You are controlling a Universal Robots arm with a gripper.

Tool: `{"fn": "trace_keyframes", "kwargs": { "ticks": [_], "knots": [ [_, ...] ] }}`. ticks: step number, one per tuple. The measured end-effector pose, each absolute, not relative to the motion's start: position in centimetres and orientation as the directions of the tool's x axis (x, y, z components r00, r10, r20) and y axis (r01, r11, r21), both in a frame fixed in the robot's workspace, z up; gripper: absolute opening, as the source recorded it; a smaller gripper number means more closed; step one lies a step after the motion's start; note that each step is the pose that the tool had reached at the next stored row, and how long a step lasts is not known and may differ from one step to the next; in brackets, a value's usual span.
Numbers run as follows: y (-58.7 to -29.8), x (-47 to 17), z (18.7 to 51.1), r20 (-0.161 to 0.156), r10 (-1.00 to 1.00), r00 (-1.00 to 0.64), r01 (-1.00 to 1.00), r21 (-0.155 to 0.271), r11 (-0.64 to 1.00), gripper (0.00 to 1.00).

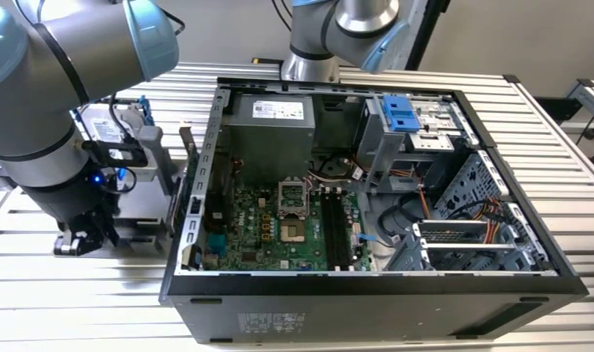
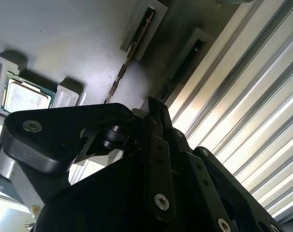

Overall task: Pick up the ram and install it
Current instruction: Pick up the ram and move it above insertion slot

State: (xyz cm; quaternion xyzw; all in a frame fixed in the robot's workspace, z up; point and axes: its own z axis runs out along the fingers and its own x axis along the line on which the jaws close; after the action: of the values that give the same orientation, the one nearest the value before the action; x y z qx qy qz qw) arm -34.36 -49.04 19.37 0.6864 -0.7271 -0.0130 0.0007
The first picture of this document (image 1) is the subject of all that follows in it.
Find RAM slot with white latches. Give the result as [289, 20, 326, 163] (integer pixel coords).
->
[324, 186, 342, 272]
[338, 186, 356, 272]

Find hard disk in blue carrier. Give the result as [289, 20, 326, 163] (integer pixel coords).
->
[71, 95, 155, 148]

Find grey parts rack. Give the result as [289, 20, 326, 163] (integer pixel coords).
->
[51, 104, 188, 258]

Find silver socket cover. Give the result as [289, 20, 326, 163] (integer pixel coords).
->
[276, 177, 312, 218]

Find grey power supply unit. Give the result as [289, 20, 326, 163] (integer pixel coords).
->
[221, 93, 318, 184]

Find CPU socket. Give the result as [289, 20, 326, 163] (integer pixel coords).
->
[279, 219, 308, 243]

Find green Dell motherboard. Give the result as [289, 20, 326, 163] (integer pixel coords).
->
[201, 179, 376, 273]

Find black open PC case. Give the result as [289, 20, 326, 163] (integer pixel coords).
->
[157, 76, 591, 345]

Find silver drive bay cage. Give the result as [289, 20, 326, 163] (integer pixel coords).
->
[354, 93, 476, 194]

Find blue plastic drive latch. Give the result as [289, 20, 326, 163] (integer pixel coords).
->
[380, 94, 422, 133]

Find small silver bay drive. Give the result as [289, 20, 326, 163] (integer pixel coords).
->
[404, 132, 456, 153]

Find grey disk bay cage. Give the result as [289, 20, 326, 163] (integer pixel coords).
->
[387, 219, 550, 273]

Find aluminium side table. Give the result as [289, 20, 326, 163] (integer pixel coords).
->
[563, 78, 594, 164]

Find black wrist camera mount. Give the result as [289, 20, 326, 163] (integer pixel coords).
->
[83, 140, 148, 169]

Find power supply wire bundle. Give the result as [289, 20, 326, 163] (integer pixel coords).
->
[306, 153, 368, 183]

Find black looped data cable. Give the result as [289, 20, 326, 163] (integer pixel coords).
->
[376, 193, 427, 247]

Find orange yellow drive wires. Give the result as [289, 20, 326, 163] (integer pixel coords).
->
[391, 166, 423, 180]

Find red yellow disk wires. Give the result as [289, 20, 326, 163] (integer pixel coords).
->
[479, 197, 506, 245]

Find black upright post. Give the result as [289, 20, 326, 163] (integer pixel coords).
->
[398, 0, 456, 73]

